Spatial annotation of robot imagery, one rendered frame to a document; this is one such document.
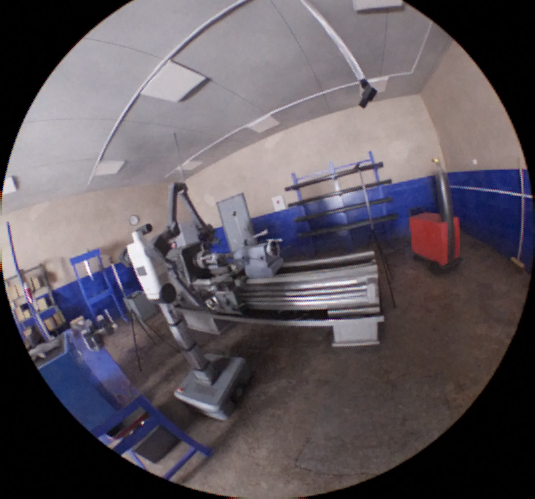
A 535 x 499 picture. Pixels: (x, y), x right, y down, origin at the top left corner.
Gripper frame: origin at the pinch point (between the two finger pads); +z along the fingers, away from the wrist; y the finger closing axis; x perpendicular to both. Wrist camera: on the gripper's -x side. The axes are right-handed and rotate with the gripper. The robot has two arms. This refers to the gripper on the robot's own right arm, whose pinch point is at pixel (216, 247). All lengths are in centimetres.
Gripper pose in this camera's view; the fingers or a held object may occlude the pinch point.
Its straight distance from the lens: 173.6
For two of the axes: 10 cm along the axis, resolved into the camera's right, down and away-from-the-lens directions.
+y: -9.2, 2.2, 3.1
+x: -1.0, 6.5, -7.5
